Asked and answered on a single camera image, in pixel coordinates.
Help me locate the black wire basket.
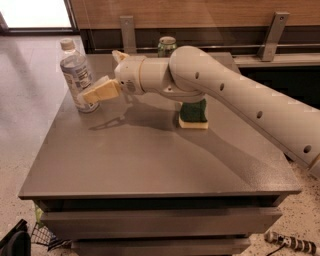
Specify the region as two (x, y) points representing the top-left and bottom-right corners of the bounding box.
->
(31, 223), (71, 251)

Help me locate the right metal wall bracket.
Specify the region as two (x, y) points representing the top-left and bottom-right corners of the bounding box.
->
(257, 11), (290, 62)

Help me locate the horizontal metal rail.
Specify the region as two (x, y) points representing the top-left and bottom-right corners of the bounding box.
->
(93, 43), (320, 54)

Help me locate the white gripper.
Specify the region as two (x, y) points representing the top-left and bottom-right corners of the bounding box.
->
(77, 50), (146, 104)

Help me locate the metal wall bracket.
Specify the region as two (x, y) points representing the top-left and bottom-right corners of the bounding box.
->
(257, 11), (290, 62)
(120, 16), (137, 54)

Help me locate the green soda can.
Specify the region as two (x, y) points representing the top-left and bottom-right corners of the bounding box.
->
(158, 36), (177, 57)

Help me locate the left metal wall bracket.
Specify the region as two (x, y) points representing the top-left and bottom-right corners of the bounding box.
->
(120, 16), (137, 54)

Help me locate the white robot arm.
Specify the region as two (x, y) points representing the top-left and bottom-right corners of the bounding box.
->
(78, 46), (320, 177)

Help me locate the grey drawer cabinet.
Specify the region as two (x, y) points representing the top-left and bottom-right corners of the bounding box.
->
(18, 52), (303, 256)

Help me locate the power strip on floor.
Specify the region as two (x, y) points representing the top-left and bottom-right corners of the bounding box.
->
(264, 231), (320, 256)

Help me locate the green and yellow sponge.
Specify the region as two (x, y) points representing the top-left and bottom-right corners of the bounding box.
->
(178, 99), (209, 129)

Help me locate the black object floor corner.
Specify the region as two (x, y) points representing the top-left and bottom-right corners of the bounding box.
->
(0, 219), (31, 256)

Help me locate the clear blue-labelled plastic bottle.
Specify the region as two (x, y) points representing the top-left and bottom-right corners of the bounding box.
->
(60, 38), (99, 113)

